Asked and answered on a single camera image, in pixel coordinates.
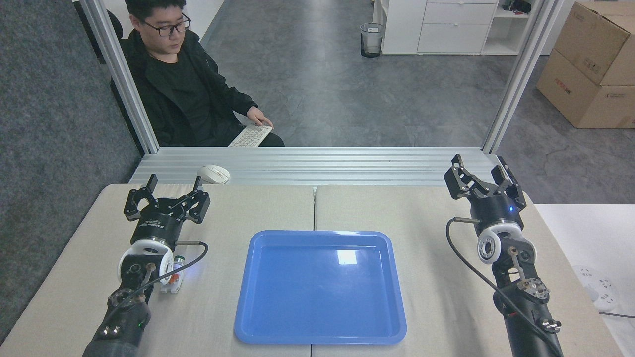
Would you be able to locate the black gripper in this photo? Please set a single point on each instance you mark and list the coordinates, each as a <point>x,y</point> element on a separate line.
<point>158,228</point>
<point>496,210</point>

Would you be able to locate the white orange switch part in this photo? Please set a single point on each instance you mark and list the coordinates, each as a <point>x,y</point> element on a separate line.
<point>176,281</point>

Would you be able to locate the blue plastic tray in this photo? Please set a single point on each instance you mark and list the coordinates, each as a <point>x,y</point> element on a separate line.
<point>317,297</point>

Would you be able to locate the person's left hand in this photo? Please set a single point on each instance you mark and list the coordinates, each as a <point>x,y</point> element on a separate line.
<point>260,117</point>

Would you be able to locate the white computer mouse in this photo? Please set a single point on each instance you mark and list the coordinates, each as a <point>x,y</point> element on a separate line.
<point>214,174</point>

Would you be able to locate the white keyboard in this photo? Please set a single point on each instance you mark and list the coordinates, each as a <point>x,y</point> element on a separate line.
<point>250,137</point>

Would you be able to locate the person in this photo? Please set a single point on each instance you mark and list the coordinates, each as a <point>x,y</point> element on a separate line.
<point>173,89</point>

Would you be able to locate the white side table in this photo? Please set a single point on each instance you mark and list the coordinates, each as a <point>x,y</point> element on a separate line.
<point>590,233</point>

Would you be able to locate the large cardboard box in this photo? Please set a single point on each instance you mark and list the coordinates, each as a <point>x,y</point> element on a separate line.
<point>575,99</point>

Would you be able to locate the white power strip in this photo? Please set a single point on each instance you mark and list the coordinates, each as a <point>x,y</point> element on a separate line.
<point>598,290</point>

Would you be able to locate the white drawer cabinet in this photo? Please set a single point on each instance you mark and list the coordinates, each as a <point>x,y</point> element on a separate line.
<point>446,29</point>

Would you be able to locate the grey waste bin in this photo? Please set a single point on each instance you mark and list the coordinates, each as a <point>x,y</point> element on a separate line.
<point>372,42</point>

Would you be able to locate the dark items on shelf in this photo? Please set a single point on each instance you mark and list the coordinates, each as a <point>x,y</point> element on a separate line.
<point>518,6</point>

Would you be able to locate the small cardboard box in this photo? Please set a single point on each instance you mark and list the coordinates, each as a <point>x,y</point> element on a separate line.
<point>595,39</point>

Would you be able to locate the black office chair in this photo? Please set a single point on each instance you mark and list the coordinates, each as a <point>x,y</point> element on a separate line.
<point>115,25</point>

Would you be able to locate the silver aluminium post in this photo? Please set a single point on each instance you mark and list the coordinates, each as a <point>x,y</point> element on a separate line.
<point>521,74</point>
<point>124,79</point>

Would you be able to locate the silver aluminium rail platform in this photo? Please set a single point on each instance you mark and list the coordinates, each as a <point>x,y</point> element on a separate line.
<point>322,166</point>

